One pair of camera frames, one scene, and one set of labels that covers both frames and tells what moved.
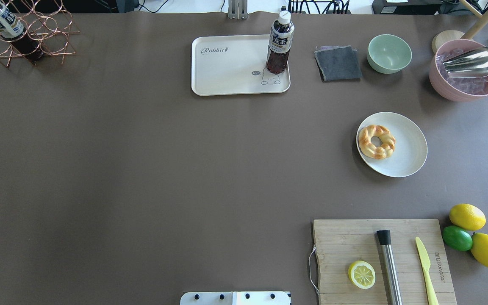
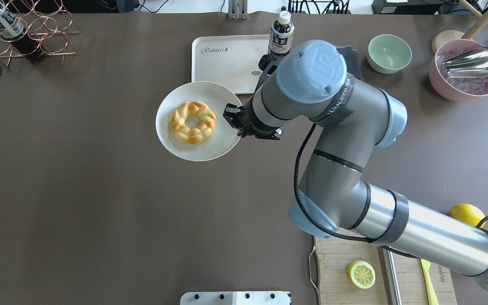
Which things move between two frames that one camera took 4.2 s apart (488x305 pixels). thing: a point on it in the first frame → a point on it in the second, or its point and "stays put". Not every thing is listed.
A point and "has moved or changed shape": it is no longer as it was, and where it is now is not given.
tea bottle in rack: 5,23 stays put
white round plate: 391,144 → 190,123
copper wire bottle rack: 31,29 stays put
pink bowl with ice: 462,89 stays put
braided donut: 380,152 has moved or changed shape
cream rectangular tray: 234,64 stays put
